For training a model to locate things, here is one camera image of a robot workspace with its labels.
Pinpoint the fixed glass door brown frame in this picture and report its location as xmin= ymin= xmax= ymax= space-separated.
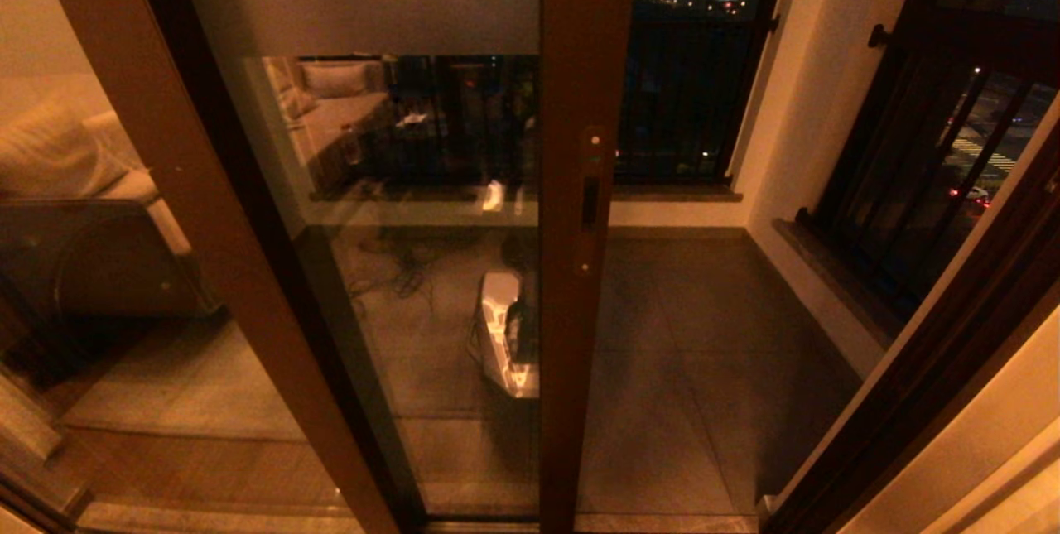
xmin=0 ymin=0 xmax=407 ymax=534

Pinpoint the front-load washing machine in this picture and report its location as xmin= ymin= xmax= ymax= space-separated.
xmin=0 ymin=199 xmax=220 ymax=369

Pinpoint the black metal balcony railing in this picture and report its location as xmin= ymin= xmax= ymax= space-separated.
xmin=364 ymin=0 xmax=783 ymax=187
xmin=795 ymin=0 xmax=1060 ymax=336

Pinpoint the dark brown door jamb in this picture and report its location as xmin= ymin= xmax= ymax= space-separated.
xmin=758 ymin=112 xmax=1060 ymax=534

